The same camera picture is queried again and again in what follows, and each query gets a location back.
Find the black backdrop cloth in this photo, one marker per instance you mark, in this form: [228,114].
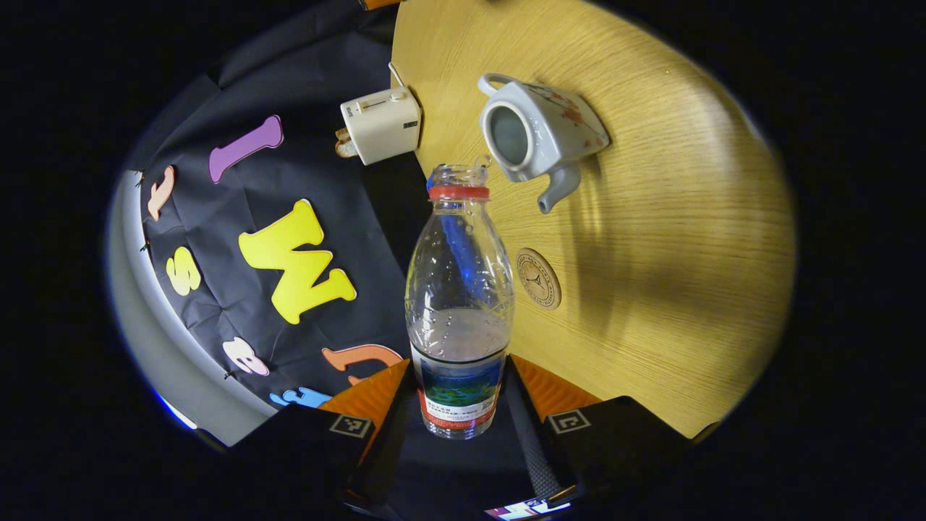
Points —
[217,217]

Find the white floral teacup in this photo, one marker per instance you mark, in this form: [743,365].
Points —
[550,123]

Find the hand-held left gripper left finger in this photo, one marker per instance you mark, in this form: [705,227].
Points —
[394,449]

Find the toast slice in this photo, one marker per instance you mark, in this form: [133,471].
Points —
[346,145]

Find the white toaster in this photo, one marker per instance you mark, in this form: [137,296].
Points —
[380,123]

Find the round wooden coaster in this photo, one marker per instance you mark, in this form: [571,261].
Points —
[538,278]

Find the clear plastic water bottle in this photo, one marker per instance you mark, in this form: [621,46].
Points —
[459,340]

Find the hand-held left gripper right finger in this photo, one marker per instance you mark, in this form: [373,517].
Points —
[532,441]

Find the computer monitor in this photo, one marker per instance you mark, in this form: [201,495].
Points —
[528,509]

